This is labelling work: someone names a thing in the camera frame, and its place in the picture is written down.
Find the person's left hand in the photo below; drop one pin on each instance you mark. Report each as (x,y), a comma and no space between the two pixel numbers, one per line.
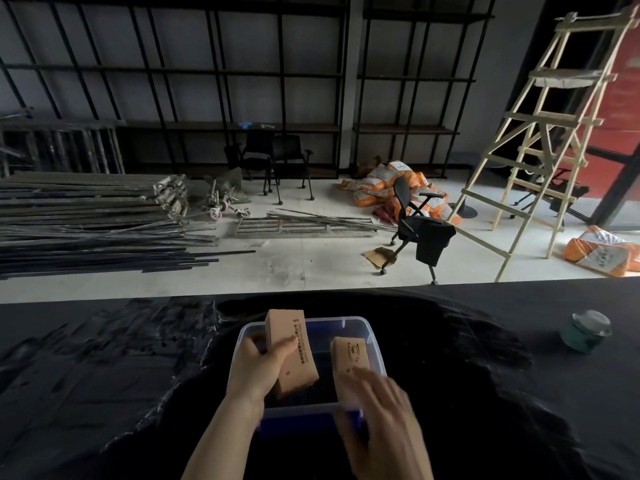
(250,374)

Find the person's right hand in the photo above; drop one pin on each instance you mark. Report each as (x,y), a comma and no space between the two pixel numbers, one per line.
(385,434)

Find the person's right thumb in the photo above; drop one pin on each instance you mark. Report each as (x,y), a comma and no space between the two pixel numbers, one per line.
(346,427)

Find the person's left thumb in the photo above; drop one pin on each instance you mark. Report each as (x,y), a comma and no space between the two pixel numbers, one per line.
(285,347)

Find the long brown cardboard box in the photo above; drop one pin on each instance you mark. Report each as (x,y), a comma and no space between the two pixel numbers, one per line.
(295,344)

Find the short brown cardboard box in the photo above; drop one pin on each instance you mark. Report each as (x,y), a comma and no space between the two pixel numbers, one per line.
(350,357)

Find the person's left forearm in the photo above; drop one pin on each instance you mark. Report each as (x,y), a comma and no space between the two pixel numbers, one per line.
(225,444)

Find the clear plastic bin blue rim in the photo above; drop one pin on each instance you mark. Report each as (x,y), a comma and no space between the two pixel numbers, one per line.
(367,339)

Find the flat brown cardboard piece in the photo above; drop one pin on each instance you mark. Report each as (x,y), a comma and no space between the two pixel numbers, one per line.
(380,257)

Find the heap of caster wheels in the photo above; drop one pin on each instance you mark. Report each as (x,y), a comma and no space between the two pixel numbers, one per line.
(225,199)

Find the black office chair with garment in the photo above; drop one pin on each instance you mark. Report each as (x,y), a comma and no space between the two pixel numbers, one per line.
(402,214)

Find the black garment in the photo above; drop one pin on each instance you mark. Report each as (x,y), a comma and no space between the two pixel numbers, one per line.
(435,242)

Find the pile of orange white sacks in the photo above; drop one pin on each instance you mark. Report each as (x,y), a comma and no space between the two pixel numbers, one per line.
(380,187)

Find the black table cover sheet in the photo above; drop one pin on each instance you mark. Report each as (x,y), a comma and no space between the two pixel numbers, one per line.
(100,384)

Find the black folding chair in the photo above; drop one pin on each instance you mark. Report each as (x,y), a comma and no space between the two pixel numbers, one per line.
(255,154)
(292,157)

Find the open brown carton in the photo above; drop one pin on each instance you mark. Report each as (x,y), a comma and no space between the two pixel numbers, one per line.
(369,167)

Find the bundle of black metal rods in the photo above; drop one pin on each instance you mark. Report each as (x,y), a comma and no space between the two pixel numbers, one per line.
(90,254)

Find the stack of grey metal planks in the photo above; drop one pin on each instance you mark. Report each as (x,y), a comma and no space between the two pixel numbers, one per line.
(85,194)

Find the wide black metal shelf rack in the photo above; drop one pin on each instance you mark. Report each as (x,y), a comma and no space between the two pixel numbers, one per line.
(215,69)

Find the narrow black metal shelf rack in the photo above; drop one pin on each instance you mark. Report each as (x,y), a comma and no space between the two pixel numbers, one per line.
(415,74)

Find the leaning grey scaffold frames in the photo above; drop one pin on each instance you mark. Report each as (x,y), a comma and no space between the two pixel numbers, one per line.
(60,144)

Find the single orange white sack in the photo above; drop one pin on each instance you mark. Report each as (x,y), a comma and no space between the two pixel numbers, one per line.
(600,252)

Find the wooden step ladder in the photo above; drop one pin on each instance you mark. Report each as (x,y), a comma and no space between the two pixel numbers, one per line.
(537,119)

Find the flat grey metal frame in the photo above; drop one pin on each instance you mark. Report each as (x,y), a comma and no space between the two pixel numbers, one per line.
(300,225)

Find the black round pedestal base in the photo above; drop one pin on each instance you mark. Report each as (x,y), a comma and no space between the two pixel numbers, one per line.
(464,210)

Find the red wall panel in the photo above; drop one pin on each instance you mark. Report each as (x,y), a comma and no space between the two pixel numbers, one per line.
(617,104)

